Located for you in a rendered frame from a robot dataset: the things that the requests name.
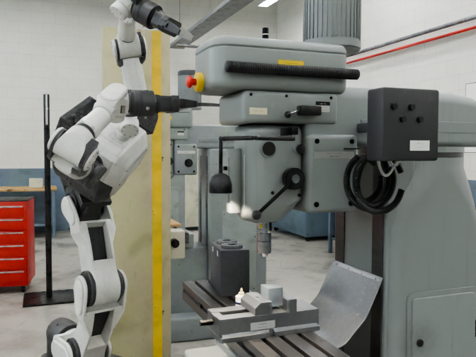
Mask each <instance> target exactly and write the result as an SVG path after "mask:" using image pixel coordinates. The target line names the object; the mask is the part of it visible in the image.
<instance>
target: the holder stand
mask: <svg viewBox="0 0 476 357"><path fill-rule="evenodd" d="M210 283H211V285H212V286H213V287H214V289H216V291H217V292H218V294H219V295H220V297H228V296H236V295H238V294H239V292H240V289H241V288H242V290H243V292H244V294H245V293H249V249H248V248H246V247H245V246H244V245H243V244H241V243H239V242H238V241H237V240H236V239H217V241H216V242H211V243H210Z"/></svg>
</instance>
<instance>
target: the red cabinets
mask: <svg viewBox="0 0 476 357"><path fill-rule="evenodd" d="M34 197H35V196H15V197H0V287H10V286H21V292H25V291H26V285H29V283H31V281H32V279H33V277H34V276H35V223H34Z"/></svg>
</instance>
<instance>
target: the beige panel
mask: <svg viewBox="0 0 476 357"><path fill-rule="evenodd" d="M137 32H141V35H142V36H144V38H145V40H146V44H147V54H146V60H145V61H144V63H143V64H142V67H143V72H144V78H145V83H146V87H147V90H148V91H154V95H155V94H158V95H160V96H170V35H167V34H166V33H163V32H161V31H160V30H143V29H137ZM101 35H102V91H103V90H104V89H105V88H106V87H107V86H109V85H110V84H114V83H118V84H122V85H123V78H122V74H121V70H120V67H119V66H118V65H117V62H116V59H115V58H114V56H113V51H112V48H111V40H112V39H117V35H118V27H110V26H103V27H102V29H101ZM158 115H159V117H158V121H157V124H156V127H155V129H154V133H153V134H151V135H147V143H148V148H147V151H146V153H145V155H144V157H143V159H142V161H141V162H140V164H139V165H138V167H137V168H136V169H135V170H134V171H133V172H132V173H131V174H130V175H129V176H128V178H127V181H126V182H125V183H124V185H123V186H122V187H121V188H120V189H119V191H118V192H117V193H116V194H115V195H112V196H111V197H110V198H111V200H112V203H111V205H110V208H111V210H112V213H113V219H114V222H115V227H116V229H115V236H114V240H113V248H114V254H115V264H116V268H117V269H120V270H122V271H123V272H124V273H125V275H126V277H127V297H126V303H125V311H124V313H123V315H122V316H121V318H120V319H119V321H118V323H117V324H116V326H115V328H114V329H113V332H112V334H111V337H110V342H111V346H112V351H111V353H112V354H115V355H118V356H122V357H171V137H170V113H161V112H159V113H158Z"/></svg>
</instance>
